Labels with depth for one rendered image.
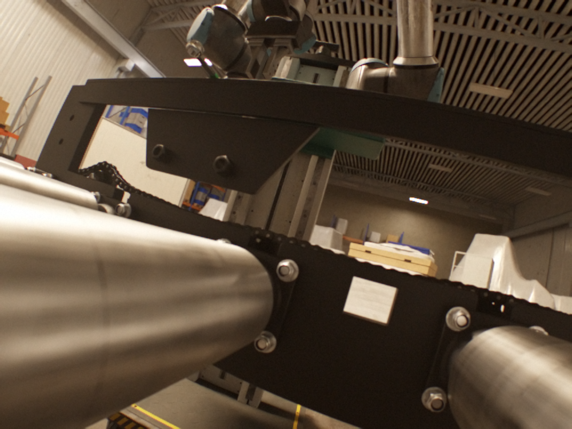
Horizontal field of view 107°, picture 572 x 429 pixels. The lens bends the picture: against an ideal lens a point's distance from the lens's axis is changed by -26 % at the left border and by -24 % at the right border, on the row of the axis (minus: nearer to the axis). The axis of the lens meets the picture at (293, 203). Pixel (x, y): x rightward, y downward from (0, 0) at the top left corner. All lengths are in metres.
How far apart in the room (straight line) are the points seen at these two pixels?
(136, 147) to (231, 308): 4.86
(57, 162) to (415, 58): 1.03
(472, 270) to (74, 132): 3.93
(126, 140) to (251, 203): 4.05
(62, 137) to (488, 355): 0.86
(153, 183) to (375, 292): 3.93
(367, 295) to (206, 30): 3.34
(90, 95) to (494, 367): 0.83
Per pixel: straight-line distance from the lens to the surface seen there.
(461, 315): 0.33
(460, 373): 0.28
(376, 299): 3.65
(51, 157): 0.82
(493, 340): 0.28
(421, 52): 0.97
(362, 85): 1.00
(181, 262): 0.17
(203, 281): 0.18
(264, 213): 1.08
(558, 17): 9.77
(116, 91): 0.69
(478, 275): 3.94
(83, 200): 0.47
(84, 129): 0.74
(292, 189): 1.08
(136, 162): 5.02
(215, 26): 1.05
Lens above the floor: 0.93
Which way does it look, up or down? 9 degrees up
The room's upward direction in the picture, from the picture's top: 17 degrees clockwise
